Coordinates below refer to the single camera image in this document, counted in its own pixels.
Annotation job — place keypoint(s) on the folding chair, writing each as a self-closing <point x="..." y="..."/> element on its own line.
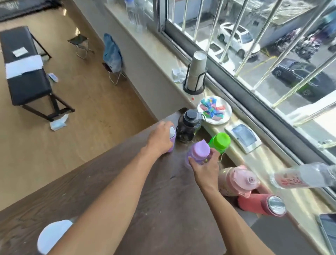
<point x="115" y="76"/>

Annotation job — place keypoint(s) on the green lidded water bottle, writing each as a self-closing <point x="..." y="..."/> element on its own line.
<point x="221" y="140"/>

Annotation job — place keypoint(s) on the purple bottle with silver lid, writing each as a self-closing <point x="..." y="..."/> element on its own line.
<point x="172" y="134"/>

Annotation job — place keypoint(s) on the white plate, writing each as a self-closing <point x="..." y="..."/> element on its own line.
<point x="223" y="119"/>

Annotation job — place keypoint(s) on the pile of colourful candies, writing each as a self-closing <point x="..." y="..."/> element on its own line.
<point x="213" y="109"/>

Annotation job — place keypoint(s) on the black car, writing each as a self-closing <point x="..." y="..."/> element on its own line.
<point x="294" y="72"/>

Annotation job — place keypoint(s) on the pink water bottle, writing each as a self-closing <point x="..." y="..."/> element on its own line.
<point x="236" y="180"/>

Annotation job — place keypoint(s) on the row of steel window bars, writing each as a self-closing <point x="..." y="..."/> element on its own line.
<point x="250" y="44"/>

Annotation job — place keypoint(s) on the white digital scale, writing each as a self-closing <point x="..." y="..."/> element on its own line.
<point x="244" y="136"/>

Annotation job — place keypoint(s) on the grey window frame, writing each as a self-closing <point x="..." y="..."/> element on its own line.
<point x="236" y="92"/>

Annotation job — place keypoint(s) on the crumpled white paper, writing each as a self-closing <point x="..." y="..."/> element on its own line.
<point x="179" y="75"/>

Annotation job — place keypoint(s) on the white round lid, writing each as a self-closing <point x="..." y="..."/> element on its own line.
<point x="52" y="236"/>

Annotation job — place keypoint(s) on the row of parked motorcycles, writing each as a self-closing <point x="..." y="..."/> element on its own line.
<point x="304" y="43"/>

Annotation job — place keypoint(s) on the coral thermos with silver lid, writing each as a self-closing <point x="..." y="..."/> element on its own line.
<point x="256" y="205"/>

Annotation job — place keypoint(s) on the black water bottle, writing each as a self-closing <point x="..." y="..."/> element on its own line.
<point x="188" y="123"/>

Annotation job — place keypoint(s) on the stack of paper cups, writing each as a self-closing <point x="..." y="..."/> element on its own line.
<point x="197" y="67"/>

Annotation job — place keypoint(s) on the person's left hand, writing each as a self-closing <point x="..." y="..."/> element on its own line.
<point x="158" y="139"/>

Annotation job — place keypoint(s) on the person's right thumb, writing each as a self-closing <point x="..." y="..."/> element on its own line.
<point x="193" y="165"/>

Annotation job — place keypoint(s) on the person's left forearm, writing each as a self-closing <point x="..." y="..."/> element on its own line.
<point x="112" y="202"/>

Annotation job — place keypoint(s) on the grey mat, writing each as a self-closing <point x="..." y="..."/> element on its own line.
<point x="278" y="236"/>

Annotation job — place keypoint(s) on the small white paper sheet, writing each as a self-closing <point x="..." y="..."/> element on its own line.
<point x="20" y="52"/>

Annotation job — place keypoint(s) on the person's right forearm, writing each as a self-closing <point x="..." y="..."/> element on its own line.
<point x="233" y="223"/>

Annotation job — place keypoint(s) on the person's right hand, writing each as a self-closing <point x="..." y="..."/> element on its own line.
<point x="207" y="174"/>

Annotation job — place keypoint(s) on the person's left fingers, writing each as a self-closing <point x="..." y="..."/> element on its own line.
<point x="166" y="125"/>

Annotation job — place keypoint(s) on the black padded bench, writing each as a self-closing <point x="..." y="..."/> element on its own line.
<point x="27" y="86"/>

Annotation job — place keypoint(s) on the black floor mat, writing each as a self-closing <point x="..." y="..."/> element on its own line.
<point x="23" y="8"/>

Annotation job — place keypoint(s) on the clear bottle with red label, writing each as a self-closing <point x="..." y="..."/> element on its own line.
<point x="301" y="177"/>

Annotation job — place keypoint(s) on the clear plastic water bottle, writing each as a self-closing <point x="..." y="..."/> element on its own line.
<point x="130" y="11"/>

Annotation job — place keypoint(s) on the white car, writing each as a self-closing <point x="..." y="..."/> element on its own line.
<point x="244" y="39"/>
<point x="215" y="50"/>

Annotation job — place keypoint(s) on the small folding stool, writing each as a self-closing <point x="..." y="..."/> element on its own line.
<point x="78" y="40"/>

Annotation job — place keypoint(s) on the blue face mask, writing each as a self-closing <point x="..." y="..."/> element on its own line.
<point x="53" y="77"/>
<point x="59" y="123"/>

